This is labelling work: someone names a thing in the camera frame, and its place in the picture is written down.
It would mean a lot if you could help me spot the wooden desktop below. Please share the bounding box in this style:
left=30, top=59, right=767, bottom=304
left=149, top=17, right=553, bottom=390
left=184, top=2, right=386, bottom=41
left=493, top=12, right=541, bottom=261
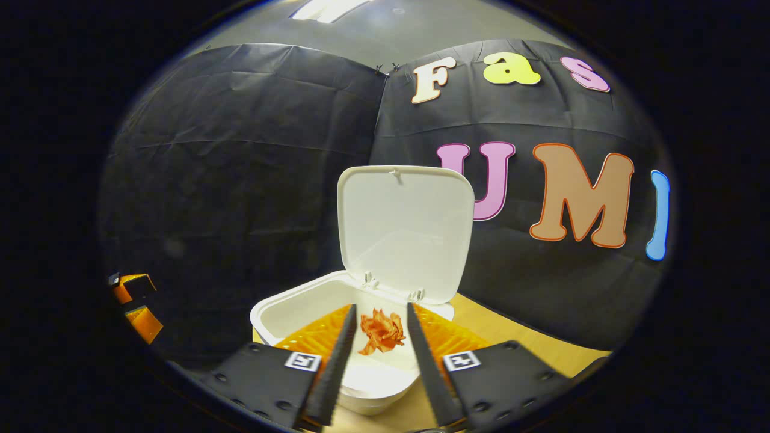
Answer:
left=253, top=293, right=611, bottom=433

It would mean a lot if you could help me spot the rectangular ceiling light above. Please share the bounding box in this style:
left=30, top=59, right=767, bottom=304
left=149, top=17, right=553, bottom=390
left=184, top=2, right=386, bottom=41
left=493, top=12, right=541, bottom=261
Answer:
left=291, top=0, right=371, bottom=23

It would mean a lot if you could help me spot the orange paper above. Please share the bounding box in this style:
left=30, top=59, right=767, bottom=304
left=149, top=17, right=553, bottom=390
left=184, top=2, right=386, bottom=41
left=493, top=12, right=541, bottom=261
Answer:
left=359, top=308, right=407, bottom=355

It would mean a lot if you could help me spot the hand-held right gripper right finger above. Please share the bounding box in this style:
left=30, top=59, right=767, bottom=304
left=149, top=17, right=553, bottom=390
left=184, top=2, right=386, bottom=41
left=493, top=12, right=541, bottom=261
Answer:
left=407, top=302, right=572, bottom=429

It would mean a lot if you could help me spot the white desktop garbage bin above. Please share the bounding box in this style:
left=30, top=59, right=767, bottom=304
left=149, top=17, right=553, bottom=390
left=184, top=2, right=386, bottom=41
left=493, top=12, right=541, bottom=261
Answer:
left=250, top=165, right=476, bottom=417

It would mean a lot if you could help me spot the black backdrop cloth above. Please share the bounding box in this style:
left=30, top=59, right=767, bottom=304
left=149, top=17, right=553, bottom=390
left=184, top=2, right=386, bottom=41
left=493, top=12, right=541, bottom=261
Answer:
left=99, top=39, right=671, bottom=367

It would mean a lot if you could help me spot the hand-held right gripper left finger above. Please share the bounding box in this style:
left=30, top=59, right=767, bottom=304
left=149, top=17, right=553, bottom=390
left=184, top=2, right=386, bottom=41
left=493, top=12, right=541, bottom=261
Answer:
left=199, top=304, right=358, bottom=429

